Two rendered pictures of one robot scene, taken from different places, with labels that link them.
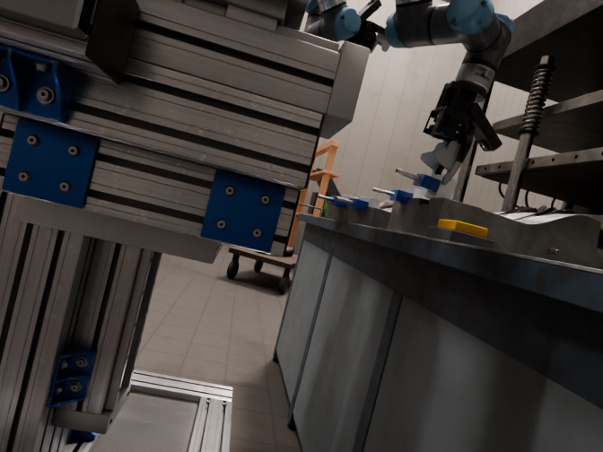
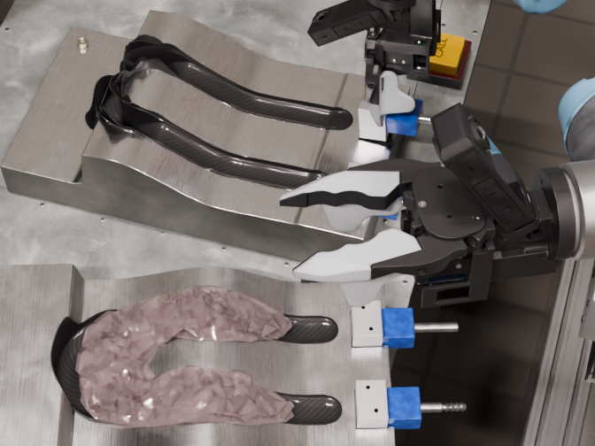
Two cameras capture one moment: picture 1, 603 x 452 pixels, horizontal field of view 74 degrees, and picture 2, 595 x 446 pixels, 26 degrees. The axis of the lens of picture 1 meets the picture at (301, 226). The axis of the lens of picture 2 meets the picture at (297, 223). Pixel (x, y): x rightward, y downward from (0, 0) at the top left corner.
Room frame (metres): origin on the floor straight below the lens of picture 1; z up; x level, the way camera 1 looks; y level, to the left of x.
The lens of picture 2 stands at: (1.90, 0.08, 2.25)
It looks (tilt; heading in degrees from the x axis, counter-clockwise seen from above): 56 degrees down; 206
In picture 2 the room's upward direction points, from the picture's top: straight up
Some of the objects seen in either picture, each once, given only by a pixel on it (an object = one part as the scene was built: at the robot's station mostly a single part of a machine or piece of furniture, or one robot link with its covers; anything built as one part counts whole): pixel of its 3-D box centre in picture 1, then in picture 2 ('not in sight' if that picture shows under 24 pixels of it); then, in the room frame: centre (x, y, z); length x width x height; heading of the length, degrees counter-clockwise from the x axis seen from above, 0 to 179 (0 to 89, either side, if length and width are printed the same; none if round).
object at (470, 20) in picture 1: (465, 21); not in sight; (0.80, -0.22, 1.24); 0.11 x 0.11 x 0.08; 50
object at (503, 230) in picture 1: (505, 231); (207, 128); (0.99, -0.49, 0.87); 0.50 x 0.26 x 0.14; 100
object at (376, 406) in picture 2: (336, 201); (411, 407); (1.25, -0.08, 0.85); 0.13 x 0.05 x 0.05; 117
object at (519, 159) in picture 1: (511, 197); not in sight; (1.83, -0.90, 1.10); 0.05 x 0.05 x 1.30
